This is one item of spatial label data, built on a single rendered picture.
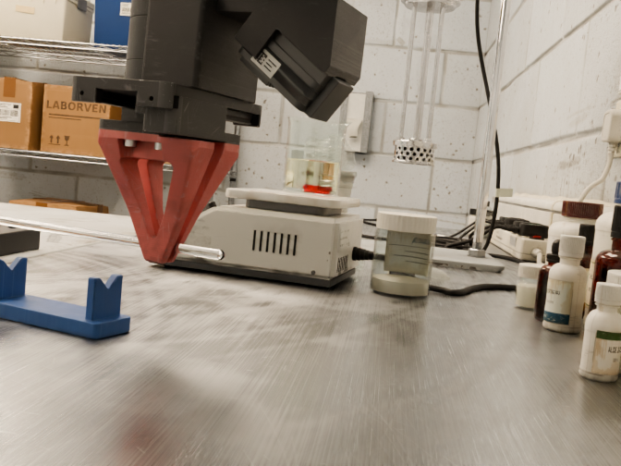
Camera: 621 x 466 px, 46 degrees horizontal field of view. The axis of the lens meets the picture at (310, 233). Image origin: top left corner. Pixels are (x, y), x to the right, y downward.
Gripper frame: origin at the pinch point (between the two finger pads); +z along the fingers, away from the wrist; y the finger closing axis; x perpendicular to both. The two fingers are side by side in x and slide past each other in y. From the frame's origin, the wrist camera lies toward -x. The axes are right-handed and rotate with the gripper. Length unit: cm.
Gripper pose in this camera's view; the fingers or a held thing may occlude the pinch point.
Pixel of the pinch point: (160, 248)
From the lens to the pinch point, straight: 43.7
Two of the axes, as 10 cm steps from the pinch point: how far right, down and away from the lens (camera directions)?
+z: -1.1, 9.9, 0.9
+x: -9.0, -1.4, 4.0
